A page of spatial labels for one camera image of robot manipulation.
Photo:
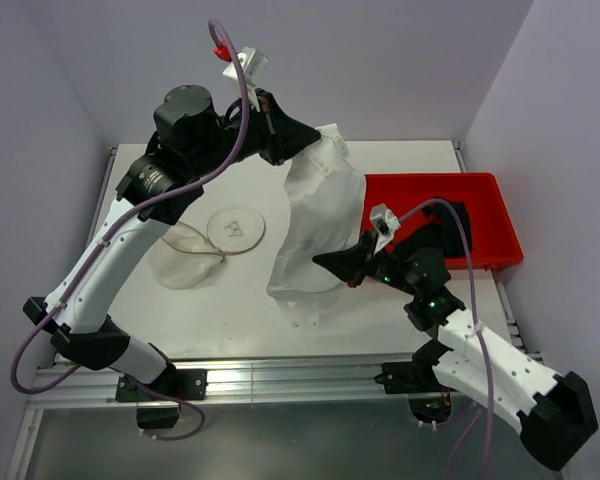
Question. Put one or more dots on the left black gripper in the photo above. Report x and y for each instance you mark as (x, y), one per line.
(280, 135)

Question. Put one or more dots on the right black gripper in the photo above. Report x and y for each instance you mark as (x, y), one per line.
(350, 264)

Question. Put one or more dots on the white bra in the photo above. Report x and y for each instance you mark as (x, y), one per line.
(326, 198)

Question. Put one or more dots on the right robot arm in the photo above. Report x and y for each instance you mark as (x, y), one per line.
(553, 414)

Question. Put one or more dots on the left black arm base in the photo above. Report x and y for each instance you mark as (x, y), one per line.
(159, 405)

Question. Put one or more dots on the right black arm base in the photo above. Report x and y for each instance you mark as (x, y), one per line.
(409, 377)

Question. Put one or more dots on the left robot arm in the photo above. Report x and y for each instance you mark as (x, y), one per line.
(149, 200)

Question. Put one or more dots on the black garment in bin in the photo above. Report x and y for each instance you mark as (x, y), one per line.
(455, 230)

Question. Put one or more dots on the red plastic bin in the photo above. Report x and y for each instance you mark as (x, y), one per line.
(493, 239)

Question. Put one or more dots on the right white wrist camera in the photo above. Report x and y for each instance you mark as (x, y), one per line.
(385, 223)

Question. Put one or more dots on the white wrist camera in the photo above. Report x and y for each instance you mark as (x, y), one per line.
(252, 61)
(385, 223)

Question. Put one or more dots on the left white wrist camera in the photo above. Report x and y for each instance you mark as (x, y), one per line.
(252, 61)

